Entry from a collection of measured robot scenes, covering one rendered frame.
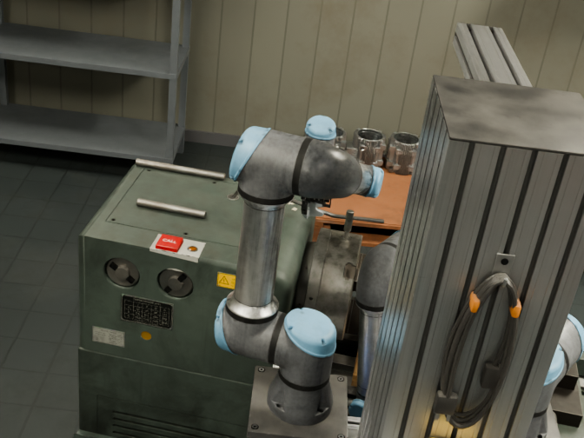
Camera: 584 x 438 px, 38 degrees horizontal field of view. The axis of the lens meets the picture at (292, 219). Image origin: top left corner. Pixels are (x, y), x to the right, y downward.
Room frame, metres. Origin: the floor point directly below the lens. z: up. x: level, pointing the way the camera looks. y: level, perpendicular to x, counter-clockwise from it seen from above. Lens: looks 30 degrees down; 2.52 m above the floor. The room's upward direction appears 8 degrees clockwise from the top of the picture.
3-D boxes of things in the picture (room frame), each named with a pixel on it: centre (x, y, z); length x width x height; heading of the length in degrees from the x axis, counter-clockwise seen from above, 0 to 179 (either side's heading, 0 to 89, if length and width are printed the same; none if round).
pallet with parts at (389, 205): (4.53, -0.66, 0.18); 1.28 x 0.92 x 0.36; 91
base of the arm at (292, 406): (1.49, -0.07, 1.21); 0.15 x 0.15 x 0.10
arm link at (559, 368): (1.51, -0.57, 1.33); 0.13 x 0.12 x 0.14; 146
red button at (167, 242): (1.93, 0.32, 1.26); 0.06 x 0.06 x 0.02; 84
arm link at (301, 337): (1.49, -0.07, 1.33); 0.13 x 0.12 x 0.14; 77
